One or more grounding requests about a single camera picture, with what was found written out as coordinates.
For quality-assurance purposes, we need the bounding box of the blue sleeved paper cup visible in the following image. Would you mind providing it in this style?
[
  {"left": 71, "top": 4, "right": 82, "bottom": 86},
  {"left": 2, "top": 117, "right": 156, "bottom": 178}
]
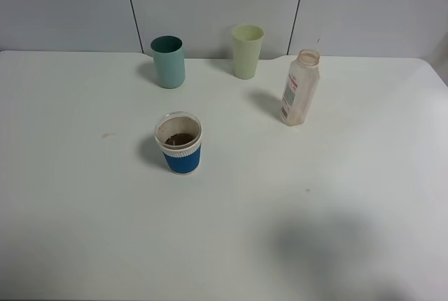
[{"left": 154, "top": 111, "right": 202, "bottom": 175}]

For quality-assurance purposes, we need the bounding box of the pale green plastic cup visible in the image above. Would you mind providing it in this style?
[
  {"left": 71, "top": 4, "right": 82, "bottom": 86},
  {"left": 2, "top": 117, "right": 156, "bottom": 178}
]
[{"left": 232, "top": 24, "right": 264, "bottom": 80}]

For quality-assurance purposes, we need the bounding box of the clear plastic drink bottle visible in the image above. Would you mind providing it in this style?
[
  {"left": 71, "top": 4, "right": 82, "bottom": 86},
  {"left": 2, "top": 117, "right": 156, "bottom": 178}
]
[{"left": 281, "top": 49, "right": 320, "bottom": 126}]

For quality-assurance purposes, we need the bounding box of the teal plastic cup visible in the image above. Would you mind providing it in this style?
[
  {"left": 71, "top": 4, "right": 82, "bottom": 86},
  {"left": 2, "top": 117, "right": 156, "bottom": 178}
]
[{"left": 150, "top": 35, "right": 186, "bottom": 89}]

